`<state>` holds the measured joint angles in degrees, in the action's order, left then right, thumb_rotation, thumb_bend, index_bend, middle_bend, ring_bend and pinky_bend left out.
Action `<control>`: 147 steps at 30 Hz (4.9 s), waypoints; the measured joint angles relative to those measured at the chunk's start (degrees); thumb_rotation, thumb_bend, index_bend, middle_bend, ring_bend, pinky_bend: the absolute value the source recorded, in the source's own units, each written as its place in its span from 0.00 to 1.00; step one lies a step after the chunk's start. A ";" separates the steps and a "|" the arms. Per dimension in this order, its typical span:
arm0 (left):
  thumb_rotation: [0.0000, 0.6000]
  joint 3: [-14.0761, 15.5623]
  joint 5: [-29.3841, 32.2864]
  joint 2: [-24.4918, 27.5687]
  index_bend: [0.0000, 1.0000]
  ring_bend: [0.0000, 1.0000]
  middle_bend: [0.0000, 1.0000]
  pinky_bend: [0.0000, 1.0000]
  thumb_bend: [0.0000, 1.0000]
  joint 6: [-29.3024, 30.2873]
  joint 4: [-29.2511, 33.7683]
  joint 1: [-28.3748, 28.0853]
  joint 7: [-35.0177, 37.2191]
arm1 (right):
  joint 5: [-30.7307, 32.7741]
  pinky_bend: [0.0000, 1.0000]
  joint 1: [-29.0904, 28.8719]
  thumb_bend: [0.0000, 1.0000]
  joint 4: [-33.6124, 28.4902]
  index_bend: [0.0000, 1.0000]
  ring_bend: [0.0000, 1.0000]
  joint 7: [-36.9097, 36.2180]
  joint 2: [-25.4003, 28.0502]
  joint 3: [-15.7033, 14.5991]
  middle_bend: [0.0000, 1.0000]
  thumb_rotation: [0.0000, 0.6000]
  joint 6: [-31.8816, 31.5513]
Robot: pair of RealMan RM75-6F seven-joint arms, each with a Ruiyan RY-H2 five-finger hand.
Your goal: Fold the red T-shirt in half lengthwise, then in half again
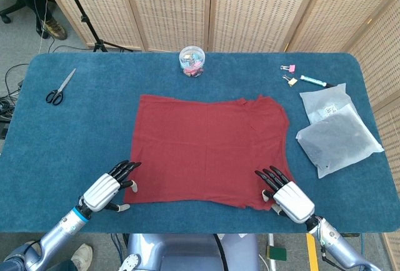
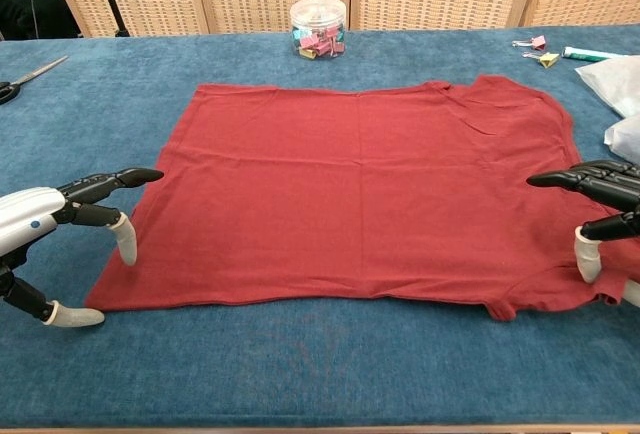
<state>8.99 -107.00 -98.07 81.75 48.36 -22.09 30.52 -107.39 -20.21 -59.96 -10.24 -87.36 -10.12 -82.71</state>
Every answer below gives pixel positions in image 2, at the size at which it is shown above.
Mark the clear jar of binder clips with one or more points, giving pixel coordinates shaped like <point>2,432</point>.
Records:
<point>318,29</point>

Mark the white labelled plastic bag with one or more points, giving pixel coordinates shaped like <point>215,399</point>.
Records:
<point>615,84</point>

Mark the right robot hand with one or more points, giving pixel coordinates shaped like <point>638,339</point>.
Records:
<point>610,184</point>

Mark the white green marker pen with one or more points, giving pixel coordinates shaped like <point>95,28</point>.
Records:
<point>585,55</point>

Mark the pink binder clip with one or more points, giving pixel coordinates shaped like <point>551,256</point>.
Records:
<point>538,43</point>

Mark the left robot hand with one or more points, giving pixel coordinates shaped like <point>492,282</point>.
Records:
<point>25,219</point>

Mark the yellow binder clip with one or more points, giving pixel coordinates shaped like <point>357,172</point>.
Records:
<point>550,60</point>

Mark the red t-shirt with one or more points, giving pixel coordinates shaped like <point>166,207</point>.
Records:
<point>350,194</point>

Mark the blue table mat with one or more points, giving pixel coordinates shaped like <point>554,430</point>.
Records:
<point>300,364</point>

